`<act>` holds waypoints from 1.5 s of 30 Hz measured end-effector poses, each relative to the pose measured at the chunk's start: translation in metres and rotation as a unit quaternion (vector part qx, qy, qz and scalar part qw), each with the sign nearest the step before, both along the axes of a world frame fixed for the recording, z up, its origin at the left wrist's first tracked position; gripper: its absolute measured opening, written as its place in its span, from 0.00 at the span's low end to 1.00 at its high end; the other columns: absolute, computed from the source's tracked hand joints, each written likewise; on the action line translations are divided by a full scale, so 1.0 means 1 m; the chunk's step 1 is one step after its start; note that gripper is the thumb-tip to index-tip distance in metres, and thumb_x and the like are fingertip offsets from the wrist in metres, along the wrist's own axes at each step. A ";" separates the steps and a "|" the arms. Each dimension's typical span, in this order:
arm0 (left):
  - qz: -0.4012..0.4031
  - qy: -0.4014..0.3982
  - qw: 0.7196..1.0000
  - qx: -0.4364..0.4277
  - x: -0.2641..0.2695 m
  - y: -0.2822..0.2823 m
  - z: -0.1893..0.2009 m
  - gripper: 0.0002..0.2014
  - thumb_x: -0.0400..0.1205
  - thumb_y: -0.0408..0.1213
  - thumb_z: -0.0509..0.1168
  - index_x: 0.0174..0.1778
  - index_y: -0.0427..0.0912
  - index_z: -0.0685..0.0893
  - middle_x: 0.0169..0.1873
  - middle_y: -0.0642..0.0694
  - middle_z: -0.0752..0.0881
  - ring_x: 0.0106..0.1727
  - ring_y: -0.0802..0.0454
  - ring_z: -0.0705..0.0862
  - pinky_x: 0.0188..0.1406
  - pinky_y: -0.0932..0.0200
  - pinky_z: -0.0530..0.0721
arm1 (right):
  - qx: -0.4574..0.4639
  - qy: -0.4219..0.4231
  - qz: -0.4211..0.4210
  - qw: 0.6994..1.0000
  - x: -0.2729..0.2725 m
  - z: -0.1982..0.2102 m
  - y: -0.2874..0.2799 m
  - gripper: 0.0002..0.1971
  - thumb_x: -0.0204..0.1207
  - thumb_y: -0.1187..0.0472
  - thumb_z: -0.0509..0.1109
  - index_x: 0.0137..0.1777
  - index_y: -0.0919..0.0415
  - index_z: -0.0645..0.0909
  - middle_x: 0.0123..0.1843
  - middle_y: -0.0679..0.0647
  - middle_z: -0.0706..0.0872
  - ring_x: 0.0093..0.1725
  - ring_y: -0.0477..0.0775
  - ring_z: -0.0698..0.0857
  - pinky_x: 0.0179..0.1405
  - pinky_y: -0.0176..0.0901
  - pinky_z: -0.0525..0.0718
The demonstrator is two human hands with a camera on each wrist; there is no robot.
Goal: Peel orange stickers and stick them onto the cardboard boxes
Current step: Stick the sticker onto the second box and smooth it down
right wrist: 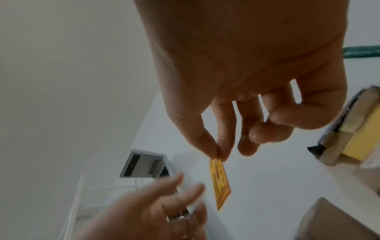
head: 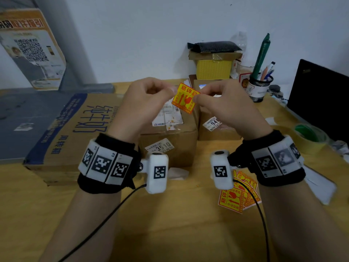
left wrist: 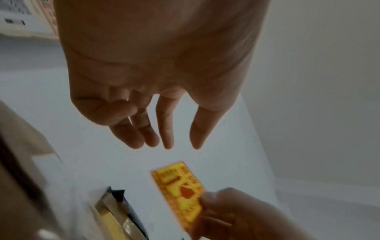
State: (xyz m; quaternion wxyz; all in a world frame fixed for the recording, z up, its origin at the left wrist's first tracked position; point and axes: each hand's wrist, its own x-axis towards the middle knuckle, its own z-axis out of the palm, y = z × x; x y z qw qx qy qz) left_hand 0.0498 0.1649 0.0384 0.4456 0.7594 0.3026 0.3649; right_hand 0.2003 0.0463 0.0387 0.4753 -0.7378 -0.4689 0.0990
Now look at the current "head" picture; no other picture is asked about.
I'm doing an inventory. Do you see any person's right hand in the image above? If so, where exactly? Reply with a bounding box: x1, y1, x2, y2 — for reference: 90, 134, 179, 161
192, 79, 274, 140

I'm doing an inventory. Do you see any person's left hand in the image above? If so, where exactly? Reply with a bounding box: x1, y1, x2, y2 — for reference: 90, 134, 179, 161
107, 77, 178, 144

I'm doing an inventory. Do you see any yellow red warning sticker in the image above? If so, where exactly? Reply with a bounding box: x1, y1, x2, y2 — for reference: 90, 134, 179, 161
234, 170, 258, 201
218, 185, 247, 215
243, 188, 262, 210
171, 82, 201, 114

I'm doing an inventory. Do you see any person's left forearm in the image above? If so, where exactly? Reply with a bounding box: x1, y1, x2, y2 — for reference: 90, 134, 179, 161
38, 185, 122, 262

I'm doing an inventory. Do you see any person's right forearm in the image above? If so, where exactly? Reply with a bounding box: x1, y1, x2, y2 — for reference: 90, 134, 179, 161
257, 179, 349, 262

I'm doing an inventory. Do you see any brown taped parcel box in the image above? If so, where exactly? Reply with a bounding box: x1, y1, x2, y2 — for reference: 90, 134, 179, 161
192, 79, 244, 141

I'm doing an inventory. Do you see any yellow corrugated box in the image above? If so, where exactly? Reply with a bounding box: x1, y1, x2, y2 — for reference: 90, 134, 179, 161
196, 59, 233, 80

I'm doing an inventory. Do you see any brown labelled parcel box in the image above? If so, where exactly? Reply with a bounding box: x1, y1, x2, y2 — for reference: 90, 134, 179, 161
139, 99, 198, 168

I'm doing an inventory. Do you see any red white small box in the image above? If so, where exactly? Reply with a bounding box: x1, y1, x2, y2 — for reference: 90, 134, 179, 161
238, 72, 253, 89

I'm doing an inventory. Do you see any flat brown cardboard box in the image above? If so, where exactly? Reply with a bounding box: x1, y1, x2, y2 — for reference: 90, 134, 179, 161
189, 50, 243, 62

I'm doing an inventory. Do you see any black padded bag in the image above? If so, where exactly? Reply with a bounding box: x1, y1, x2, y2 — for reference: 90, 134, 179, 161
187, 40, 242, 54

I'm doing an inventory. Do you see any black mesh pen holder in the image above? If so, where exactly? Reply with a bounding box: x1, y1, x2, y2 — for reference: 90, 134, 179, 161
246, 74, 274, 103

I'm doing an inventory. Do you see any clear plastic bottle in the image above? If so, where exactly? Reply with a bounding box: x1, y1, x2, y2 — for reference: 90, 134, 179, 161
230, 31, 248, 74

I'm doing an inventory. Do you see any small dark round object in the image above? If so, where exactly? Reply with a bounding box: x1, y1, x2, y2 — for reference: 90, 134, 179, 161
268, 84, 284, 99

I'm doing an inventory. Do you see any green marker pen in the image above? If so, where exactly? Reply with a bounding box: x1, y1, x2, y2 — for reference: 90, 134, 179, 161
250, 33, 271, 80

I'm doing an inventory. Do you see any white blue pen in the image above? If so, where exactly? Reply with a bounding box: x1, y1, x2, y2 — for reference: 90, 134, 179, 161
262, 61, 276, 81

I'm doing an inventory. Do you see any white crumpled paper scrap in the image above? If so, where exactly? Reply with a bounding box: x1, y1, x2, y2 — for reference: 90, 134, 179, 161
169, 167, 190, 181

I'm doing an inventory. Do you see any black wristband with marker tiles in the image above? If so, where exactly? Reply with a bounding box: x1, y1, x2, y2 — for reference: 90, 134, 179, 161
227, 130, 306, 187
77, 132, 142, 195

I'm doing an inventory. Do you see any large blue printed cardboard box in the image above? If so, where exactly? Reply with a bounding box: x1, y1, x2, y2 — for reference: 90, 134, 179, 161
23, 92, 124, 186

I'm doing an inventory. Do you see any beige tape roll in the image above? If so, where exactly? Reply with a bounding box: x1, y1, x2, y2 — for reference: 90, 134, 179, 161
278, 123, 329, 156

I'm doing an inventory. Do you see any black monitor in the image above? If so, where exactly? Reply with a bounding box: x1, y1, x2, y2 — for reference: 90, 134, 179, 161
287, 59, 349, 145

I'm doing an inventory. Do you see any orange white printed sign board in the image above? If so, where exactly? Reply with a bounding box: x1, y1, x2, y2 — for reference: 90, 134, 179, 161
0, 8, 67, 91

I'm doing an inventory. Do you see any white paper sheet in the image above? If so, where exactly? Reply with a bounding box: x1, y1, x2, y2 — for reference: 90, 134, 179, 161
302, 165, 338, 205

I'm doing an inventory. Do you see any clear plastic wrapper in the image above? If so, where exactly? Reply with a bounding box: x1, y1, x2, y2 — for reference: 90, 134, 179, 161
329, 140, 349, 163

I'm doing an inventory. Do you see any white wrist camera with marker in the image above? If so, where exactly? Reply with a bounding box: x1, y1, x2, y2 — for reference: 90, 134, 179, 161
141, 152, 169, 195
210, 150, 234, 190

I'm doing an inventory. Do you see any black camera cable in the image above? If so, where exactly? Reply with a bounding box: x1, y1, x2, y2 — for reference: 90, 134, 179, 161
233, 179, 270, 262
58, 184, 147, 262

